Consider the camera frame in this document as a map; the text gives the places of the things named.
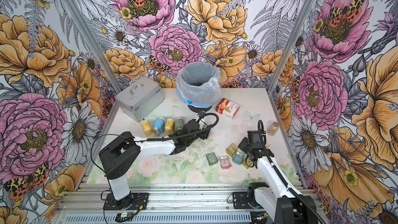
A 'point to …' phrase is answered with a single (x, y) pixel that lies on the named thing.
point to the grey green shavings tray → (212, 159)
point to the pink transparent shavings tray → (225, 162)
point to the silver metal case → (140, 98)
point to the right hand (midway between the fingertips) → (245, 148)
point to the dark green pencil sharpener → (179, 124)
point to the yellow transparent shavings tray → (231, 149)
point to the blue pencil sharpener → (159, 126)
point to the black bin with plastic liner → (198, 84)
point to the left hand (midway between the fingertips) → (205, 125)
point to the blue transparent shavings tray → (238, 157)
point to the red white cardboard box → (227, 108)
